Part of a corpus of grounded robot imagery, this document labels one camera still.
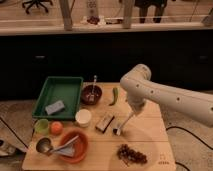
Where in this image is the person legs background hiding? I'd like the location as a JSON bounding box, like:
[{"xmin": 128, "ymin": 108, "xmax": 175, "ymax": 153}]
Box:
[{"xmin": 135, "ymin": 0, "xmax": 167, "ymax": 23}]

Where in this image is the black cable left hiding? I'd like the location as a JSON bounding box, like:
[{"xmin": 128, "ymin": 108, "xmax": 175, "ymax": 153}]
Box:
[{"xmin": 0, "ymin": 116, "xmax": 30, "ymax": 150}]

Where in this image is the black cable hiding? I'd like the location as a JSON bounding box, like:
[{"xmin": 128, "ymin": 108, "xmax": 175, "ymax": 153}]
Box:
[
  {"xmin": 165, "ymin": 125, "xmax": 213, "ymax": 171},
  {"xmin": 0, "ymin": 116, "xmax": 30, "ymax": 150}
]

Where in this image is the black cable right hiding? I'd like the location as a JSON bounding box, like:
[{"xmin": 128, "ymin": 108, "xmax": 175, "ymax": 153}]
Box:
[{"xmin": 165, "ymin": 125, "xmax": 213, "ymax": 171}]

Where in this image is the office chair base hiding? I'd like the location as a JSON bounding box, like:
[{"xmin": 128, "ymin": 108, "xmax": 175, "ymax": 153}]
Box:
[{"xmin": 22, "ymin": 0, "xmax": 53, "ymax": 14}]

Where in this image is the green plastic tray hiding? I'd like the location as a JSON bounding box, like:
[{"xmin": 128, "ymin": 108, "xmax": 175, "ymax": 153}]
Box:
[{"xmin": 32, "ymin": 76, "xmax": 83, "ymax": 120}]

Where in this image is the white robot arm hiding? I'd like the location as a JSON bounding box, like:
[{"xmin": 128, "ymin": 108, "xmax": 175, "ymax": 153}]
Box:
[{"xmin": 120, "ymin": 64, "xmax": 213, "ymax": 127}]

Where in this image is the metal whisk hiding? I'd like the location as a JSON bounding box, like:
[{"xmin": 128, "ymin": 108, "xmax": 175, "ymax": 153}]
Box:
[{"xmin": 89, "ymin": 75, "xmax": 97, "ymax": 102}]

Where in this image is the small green cup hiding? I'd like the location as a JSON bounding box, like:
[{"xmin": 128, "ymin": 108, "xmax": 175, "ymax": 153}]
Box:
[{"xmin": 34, "ymin": 119, "xmax": 49, "ymax": 135}]

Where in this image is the metal ladle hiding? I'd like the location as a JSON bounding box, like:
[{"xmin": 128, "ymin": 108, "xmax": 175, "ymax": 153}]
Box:
[{"xmin": 36, "ymin": 138, "xmax": 53, "ymax": 155}]

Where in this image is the white paper cup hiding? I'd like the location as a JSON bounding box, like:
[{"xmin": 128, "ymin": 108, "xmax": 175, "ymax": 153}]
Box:
[{"xmin": 75, "ymin": 109, "xmax": 92, "ymax": 127}]

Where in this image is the wooden table board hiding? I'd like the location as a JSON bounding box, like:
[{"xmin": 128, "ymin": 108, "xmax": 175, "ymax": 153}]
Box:
[{"xmin": 22, "ymin": 83, "xmax": 176, "ymax": 171}]

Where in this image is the black silver eraser block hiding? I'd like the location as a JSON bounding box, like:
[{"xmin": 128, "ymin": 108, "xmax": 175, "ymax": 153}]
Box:
[{"xmin": 95, "ymin": 114, "xmax": 114, "ymax": 133}]

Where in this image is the grey spatula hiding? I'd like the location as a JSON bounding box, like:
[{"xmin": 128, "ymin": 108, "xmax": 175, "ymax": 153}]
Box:
[{"xmin": 51, "ymin": 135, "xmax": 79, "ymax": 157}]

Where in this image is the green chili pepper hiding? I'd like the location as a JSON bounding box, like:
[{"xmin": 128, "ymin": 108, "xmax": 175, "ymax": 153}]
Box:
[{"xmin": 109, "ymin": 87, "xmax": 118, "ymax": 106}]

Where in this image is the blue grey sponge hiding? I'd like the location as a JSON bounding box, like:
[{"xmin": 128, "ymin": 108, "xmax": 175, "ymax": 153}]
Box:
[{"xmin": 45, "ymin": 100, "xmax": 65, "ymax": 115}]

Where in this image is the dark brown bowl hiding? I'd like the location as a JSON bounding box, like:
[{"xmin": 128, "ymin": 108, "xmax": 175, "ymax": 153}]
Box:
[{"xmin": 81, "ymin": 84, "xmax": 102, "ymax": 105}]

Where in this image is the orange bowl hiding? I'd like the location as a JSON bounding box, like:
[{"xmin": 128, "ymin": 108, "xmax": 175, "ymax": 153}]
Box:
[{"xmin": 59, "ymin": 129, "xmax": 88, "ymax": 164}]

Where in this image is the orange fruit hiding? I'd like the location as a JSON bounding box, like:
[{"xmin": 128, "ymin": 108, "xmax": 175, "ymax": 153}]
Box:
[{"xmin": 50, "ymin": 121, "xmax": 63, "ymax": 135}]

